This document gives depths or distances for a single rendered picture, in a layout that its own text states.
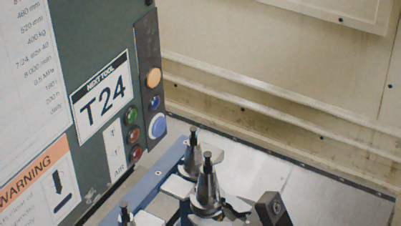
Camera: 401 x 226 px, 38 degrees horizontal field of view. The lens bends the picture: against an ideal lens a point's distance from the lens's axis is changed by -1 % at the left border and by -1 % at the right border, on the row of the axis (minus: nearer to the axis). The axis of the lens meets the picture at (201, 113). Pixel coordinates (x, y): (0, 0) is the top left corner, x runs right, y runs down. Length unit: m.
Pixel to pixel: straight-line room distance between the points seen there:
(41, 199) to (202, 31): 1.07
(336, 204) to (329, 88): 0.35
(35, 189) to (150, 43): 0.22
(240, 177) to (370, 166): 0.38
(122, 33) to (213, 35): 0.98
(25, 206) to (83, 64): 0.16
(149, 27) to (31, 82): 0.19
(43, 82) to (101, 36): 0.09
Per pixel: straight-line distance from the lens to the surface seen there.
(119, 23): 0.65
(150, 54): 0.71
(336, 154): 1.67
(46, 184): 0.64
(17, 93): 0.56
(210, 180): 1.00
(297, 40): 1.50
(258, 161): 1.76
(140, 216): 1.13
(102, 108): 0.67
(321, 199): 1.70
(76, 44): 0.60
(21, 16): 0.53
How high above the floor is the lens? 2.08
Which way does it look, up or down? 40 degrees down
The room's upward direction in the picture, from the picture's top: 2 degrees counter-clockwise
